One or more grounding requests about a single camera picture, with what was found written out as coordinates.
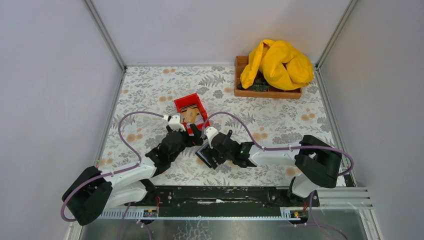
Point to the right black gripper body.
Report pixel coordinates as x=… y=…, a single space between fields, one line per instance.
x=208 y=158

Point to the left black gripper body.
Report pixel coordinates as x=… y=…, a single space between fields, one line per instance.
x=191 y=138

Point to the black card holder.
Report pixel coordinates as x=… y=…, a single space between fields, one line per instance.
x=206 y=155

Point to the gold VIP card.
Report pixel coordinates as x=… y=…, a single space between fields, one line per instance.
x=192 y=115

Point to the red plastic bin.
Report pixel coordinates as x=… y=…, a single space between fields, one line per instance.
x=189 y=100

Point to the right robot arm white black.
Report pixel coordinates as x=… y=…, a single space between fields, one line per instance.
x=318 y=163

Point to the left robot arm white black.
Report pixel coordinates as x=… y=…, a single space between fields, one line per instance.
x=95 y=191

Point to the floral table mat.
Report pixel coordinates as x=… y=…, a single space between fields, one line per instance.
x=148 y=92

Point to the dark green object in tray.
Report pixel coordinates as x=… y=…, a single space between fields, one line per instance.
x=259 y=85

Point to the wooden tray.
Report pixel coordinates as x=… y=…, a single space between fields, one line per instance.
x=240 y=63

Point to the yellow cloth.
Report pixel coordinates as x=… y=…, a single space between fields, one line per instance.
x=283 y=66

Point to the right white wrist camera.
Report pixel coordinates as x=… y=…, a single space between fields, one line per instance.
x=210 y=132

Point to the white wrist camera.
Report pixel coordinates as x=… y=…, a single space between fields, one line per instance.
x=175 y=122
x=210 y=132

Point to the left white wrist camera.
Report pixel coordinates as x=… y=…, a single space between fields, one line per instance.
x=175 y=122

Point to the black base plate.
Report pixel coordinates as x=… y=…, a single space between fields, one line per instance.
x=223 y=201

